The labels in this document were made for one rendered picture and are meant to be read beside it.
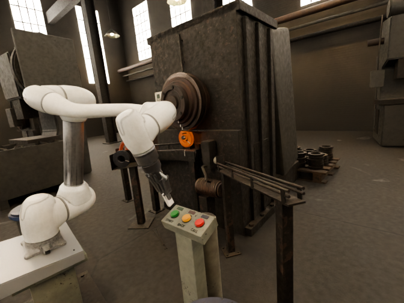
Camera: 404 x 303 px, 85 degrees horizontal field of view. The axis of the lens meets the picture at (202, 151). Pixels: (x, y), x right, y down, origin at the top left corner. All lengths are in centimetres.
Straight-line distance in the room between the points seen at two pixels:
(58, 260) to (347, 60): 733
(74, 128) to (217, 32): 119
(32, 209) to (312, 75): 728
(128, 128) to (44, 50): 348
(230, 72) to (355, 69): 596
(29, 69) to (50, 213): 292
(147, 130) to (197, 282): 70
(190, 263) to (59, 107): 87
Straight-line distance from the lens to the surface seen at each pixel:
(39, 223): 141
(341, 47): 759
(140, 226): 229
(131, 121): 81
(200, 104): 172
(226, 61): 177
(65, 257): 138
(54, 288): 157
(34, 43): 419
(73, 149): 138
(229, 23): 181
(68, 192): 146
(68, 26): 1290
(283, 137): 245
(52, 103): 114
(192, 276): 112
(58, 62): 426
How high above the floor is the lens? 108
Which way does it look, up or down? 12 degrees down
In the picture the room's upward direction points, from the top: 5 degrees counter-clockwise
